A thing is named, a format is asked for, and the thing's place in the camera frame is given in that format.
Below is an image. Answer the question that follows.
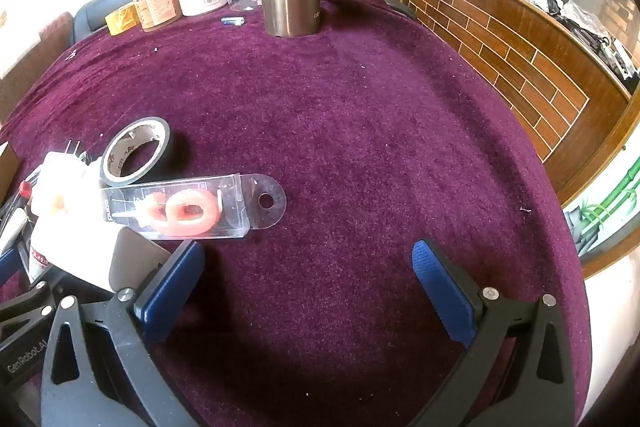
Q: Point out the black leather sofa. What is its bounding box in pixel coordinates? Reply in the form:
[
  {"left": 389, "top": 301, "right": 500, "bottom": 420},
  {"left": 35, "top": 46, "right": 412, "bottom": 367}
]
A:
[{"left": 72, "top": 0, "right": 136, "bottom": 45}]

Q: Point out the wooden counter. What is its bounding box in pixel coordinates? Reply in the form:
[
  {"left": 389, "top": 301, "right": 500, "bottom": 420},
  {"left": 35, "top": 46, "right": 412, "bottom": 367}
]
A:
[{"left": 380, "top": 0, "right": 640, "bottom": 208}]

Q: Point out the black marker with red cap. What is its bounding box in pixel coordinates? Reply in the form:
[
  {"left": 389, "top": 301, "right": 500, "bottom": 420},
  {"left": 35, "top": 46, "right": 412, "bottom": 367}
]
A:
[{"left": 0, "top": 179, "right": 36, "bottom": 228}]

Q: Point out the brown jar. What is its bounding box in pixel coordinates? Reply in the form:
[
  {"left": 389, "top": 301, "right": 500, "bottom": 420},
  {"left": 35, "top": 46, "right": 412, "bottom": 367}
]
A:
[{"left": 131, "top": 0, "right": 182, "bottom": 32}]

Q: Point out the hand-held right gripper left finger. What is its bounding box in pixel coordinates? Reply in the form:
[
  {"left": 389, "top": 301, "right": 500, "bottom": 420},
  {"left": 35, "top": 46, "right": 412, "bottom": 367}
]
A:
[{"left": 40, "top": 239, "right": 206, "bottom": 427}]

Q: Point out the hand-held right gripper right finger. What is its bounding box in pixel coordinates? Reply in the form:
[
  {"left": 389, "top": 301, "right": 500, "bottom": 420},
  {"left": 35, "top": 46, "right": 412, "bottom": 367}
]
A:
[{"left": 411, "top": 238, "right": 578, "bottom": 427}]

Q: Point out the bamboo wall painting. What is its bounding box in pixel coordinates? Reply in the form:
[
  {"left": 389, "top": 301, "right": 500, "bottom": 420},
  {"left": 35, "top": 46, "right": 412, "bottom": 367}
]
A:
[{"left": 562, "top": 97, "right": 640, "bottom": 278}]

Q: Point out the black tape roll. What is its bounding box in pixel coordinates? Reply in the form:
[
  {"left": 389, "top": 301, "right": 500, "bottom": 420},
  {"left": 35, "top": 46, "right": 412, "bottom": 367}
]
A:
[{"left": 99, "top": 117, "right": 173, "bottom": 186}]

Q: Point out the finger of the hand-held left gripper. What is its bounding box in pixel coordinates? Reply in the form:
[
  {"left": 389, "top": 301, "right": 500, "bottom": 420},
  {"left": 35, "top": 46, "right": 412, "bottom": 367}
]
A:
[{"left": 0, "top": 279, "right": 63, "bottom": 348}]

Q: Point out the purple velvet tablecloth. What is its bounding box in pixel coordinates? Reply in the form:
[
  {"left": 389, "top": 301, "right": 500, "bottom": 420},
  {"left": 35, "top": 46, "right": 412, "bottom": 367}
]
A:
[{"left": 0, "top": 0, "right": 593, "bottom": 427}]

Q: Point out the brown armchair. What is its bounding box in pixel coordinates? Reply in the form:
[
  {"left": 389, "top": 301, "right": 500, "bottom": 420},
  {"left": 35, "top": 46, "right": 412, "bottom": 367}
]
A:
[{"left": 0, "top": 12, "right": 76, "bottom": 122}]

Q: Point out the white tube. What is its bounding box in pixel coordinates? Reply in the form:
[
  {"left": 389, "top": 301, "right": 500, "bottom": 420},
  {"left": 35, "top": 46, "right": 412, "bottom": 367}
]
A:
[{"left": 0, "top": 211, "right": 29, "bottom": 254}]

